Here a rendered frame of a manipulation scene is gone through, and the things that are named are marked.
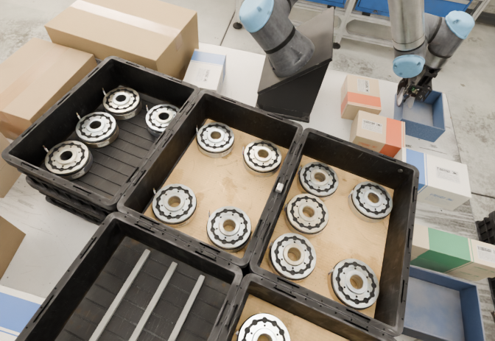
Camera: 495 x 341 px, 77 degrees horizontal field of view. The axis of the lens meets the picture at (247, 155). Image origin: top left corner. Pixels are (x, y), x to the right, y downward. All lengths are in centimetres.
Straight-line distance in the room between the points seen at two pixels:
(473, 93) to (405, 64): 205
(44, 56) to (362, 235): 107
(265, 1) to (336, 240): 66
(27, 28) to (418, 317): 297
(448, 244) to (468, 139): 169
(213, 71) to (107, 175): 52
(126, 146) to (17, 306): 42
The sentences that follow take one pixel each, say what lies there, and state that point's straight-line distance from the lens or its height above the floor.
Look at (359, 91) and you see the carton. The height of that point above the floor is 78.
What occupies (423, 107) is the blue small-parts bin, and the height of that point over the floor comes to 70.
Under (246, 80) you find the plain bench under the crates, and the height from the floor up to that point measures 70.
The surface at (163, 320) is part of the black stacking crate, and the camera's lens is 73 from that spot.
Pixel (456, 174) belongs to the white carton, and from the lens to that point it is 113.
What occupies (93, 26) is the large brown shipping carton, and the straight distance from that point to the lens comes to 121.
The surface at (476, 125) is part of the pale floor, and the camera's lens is 272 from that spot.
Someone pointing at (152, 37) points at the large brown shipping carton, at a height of 90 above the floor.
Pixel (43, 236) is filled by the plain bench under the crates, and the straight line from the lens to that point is 101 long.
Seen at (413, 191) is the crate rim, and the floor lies 92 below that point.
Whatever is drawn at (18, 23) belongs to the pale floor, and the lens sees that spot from 314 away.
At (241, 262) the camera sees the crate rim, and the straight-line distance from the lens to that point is 64.
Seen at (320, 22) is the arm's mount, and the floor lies 96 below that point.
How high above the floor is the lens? 154
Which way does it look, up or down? 55 degrees down
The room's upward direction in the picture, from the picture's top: 9 degrees clockwise
